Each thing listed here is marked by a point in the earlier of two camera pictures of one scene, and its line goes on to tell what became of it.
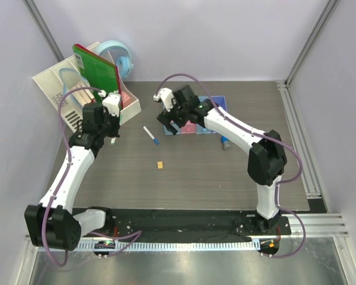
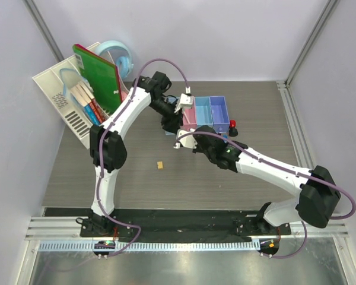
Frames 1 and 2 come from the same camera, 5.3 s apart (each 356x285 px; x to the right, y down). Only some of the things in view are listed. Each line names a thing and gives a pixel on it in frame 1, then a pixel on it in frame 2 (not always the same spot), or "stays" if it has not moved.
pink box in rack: x=126 y=99 stays
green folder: x=98 y=73 stays
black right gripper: x=167 y=116 to x=197 y=149
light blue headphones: x=124 y=63 stays
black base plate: x=160 y=225 stays
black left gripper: x=116 y=121 to x=172 y=122
